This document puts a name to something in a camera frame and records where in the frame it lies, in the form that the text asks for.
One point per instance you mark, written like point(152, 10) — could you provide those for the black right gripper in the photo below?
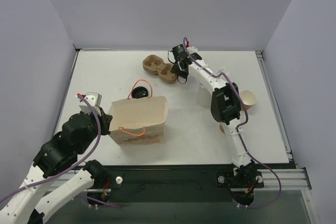
point(182, 64)

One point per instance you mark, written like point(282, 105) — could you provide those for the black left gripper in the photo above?
point(105, 122)

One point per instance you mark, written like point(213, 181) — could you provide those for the brown pulp cup carrier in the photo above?
point(156, 66)

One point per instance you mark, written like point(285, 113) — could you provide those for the beige paper takeout bag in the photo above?
point(138, 121)

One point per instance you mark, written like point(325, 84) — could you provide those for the brown paper coffee cup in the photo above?
point(248, 99)
point(221, 128)

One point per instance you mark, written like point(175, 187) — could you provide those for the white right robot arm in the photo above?
point(225, 106)

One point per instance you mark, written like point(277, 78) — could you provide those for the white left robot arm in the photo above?
point(33, 204)

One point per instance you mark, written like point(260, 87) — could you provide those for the white cylindrical straw holder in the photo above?
point(203, 97)

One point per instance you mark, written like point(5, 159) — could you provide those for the black plastic cup lid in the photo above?
point(139, 92)

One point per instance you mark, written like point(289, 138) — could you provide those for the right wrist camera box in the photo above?
point(193, 51)

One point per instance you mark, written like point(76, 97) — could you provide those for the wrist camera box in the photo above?
point(193, 51)
point(90, 102)

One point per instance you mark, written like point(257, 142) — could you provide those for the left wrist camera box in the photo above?
point(90, 102)

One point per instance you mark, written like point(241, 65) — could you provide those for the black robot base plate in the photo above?
point(177, 183)

